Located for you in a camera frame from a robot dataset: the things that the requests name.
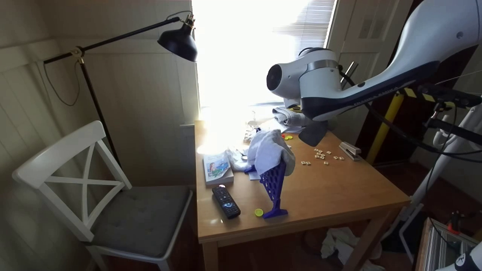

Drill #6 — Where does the white towel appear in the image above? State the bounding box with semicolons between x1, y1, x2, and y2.
247;129;296;177

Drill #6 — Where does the grey folded cloth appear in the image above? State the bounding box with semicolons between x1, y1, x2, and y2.
272;107;315;128

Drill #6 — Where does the grey stapler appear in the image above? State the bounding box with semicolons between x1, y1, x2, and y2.
339;142;362;161

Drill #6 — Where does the blue game board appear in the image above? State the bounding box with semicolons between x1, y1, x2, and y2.
244;160;289;220

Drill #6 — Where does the yellow pole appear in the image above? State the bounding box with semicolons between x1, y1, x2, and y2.
366;92;404;165

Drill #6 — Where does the white crumpled plastic bag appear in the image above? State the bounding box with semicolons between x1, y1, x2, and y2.
227;147;250;172

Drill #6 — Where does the window with blind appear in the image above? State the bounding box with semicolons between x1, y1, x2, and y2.
191;0;337;110

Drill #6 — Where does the illustrated book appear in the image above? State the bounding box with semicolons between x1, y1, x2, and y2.
203;151;235;187

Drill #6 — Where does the white panelled door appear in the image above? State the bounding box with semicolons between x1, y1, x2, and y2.
327;0;415;113

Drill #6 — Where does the black remote control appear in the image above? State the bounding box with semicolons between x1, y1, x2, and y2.
212;186;241;219

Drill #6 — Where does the white crumpled cloth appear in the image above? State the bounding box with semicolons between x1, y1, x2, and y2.
320;227;385;271

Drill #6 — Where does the white stand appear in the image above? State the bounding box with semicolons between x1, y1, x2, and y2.
380;104;482;264

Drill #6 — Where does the black stand with striped tape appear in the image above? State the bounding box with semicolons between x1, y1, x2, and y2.
404;83;482;146

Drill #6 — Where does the black floor lamp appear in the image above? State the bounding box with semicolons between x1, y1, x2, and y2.
43;11;199;168

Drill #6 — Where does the white chair with grey cushion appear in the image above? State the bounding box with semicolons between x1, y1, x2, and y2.
12;120;194;271

